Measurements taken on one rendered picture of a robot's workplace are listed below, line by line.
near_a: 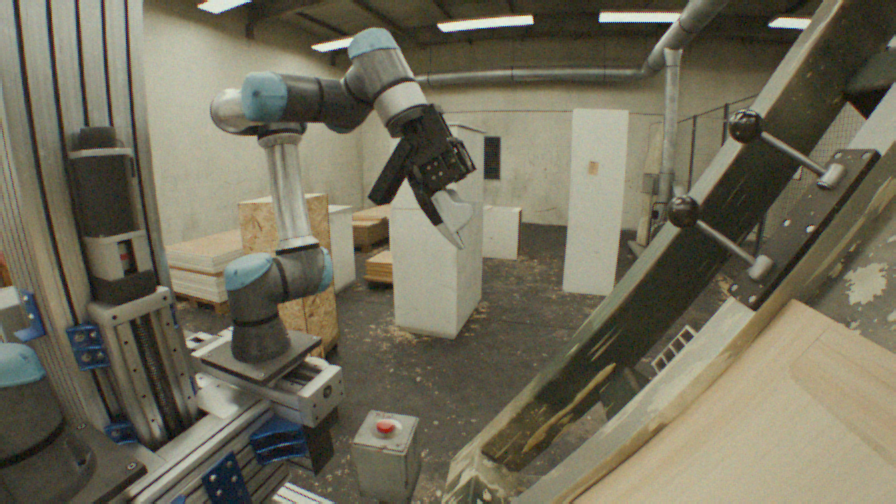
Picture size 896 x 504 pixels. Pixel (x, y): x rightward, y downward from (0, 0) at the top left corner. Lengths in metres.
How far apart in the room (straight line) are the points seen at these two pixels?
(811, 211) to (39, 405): 0.98
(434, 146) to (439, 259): 2.38
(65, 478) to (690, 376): 0.84
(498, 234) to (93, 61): 5.09
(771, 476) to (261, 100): 0.69
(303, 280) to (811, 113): 1.05
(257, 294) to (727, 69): 9.22
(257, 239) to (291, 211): 1.56
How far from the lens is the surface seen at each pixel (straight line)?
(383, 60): 0.56
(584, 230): 4.13
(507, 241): 5.44
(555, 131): 8.49
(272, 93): 0.57
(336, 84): 0.62
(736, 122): 0.47
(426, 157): 0.51
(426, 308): 3.04
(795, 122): 0.73
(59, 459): 0.74
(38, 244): 0.84
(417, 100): 0.54
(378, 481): 0.86
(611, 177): 4.09
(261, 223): 2.42
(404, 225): 2.91
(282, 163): 0.94
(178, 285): 4.62
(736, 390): 0.43
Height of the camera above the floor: 1.48
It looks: 15 degrees down
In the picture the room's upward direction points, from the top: straight up
